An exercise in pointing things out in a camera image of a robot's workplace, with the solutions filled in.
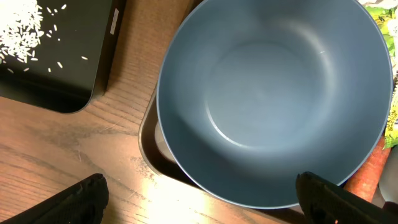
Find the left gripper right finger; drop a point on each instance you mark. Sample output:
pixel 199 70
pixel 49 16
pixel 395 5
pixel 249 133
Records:
pixel 324 202

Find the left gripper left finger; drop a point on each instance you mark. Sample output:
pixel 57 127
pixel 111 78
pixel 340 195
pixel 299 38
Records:
pixel 82 203

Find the dark blue plate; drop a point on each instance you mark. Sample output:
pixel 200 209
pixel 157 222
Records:
pixel 264 102

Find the pile of white rice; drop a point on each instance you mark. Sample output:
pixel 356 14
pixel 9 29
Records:
pixel 43 37

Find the orange carrot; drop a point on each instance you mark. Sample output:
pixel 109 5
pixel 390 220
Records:
pixel 364 182

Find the black rectangular bin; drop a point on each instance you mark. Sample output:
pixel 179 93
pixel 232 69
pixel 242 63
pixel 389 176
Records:
pixel 72 91

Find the crumpled white tissue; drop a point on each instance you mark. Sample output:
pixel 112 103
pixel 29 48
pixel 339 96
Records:
pixel 385 4

